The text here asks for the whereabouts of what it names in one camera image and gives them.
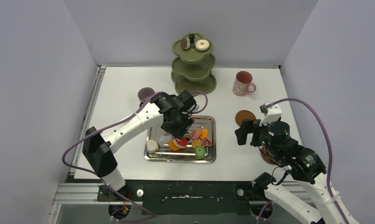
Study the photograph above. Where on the stainless steel tray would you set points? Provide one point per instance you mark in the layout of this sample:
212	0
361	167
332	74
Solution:
187	155

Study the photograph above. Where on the pink macaron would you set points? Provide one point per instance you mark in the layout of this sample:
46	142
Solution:
194	135

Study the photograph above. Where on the orange fish cake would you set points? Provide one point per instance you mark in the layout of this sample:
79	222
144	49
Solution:
204	134

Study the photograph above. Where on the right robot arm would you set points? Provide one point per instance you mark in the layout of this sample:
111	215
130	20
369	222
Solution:
303	165

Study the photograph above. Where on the brown wooden coaster far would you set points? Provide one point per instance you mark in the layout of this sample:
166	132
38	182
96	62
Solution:
243	115

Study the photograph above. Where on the chocolate white half cake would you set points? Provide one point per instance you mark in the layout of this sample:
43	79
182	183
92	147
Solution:
185	43

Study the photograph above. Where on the red frosted donut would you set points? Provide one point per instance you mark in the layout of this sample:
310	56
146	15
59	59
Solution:
181	144

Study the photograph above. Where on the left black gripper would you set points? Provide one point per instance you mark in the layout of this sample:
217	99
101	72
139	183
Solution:
178	132

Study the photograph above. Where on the pink floral mug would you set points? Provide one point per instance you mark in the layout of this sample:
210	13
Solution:
243	84

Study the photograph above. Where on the round tan biscuit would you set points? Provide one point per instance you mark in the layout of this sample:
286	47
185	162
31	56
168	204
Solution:
196	143

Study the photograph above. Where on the metal serving tongs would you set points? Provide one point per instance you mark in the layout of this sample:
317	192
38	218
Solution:
165	138

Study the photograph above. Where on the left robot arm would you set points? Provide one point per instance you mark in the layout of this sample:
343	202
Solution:
171	112

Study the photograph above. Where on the brown wooden coaster near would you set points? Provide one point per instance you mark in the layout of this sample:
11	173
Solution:
267	156

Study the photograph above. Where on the grey purple mug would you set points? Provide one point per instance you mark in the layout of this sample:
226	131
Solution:
145	93

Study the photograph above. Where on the aluminium rail left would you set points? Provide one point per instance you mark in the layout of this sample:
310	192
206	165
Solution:
75	201

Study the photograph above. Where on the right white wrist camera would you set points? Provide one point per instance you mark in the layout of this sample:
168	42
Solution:
271	111

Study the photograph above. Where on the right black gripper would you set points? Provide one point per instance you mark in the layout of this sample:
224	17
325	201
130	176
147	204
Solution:
254	133

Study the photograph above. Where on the orange round cake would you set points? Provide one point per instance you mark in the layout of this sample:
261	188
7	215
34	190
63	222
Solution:
172	146

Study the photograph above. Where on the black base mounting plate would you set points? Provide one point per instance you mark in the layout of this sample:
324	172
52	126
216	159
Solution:
186	197

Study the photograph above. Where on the brown wooden coaster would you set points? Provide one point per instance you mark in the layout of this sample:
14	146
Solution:
267	156
243	115

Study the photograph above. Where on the white ring donut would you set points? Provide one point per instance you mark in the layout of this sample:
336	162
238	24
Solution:
202	45

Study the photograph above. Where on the white swiss roll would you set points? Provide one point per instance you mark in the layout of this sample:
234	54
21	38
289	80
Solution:
152	146

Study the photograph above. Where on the brown heart cookie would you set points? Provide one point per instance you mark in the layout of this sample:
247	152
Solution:
207	143

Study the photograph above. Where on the green swiss roll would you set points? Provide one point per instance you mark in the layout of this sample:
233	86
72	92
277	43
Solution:
200	152

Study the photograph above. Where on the green three-tier serving stand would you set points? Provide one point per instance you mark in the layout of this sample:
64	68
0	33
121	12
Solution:
192	69

